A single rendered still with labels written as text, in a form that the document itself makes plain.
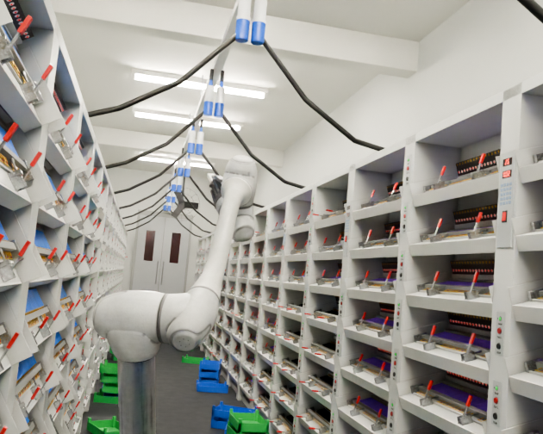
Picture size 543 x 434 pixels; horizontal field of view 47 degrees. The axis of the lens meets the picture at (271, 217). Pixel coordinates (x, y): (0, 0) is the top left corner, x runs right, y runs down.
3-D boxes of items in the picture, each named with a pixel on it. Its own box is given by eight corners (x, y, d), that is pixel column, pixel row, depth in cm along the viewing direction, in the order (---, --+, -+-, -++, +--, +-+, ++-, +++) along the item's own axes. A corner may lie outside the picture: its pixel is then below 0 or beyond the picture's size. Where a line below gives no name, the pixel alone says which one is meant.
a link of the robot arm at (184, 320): (219, 283, 169) (171, 280, 171) (202, 325, 153) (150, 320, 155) (222, 322, 175) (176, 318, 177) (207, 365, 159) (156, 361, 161)
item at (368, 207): (403, 209, 253) (396, 176, 253) (353, 220, 312) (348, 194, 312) (448, 201, 257) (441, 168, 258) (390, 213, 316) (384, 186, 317)
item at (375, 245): (401, 257, 251) (394, 223, 251) (351, 258, 310) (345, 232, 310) (446, 246, 255) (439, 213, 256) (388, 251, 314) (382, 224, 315)
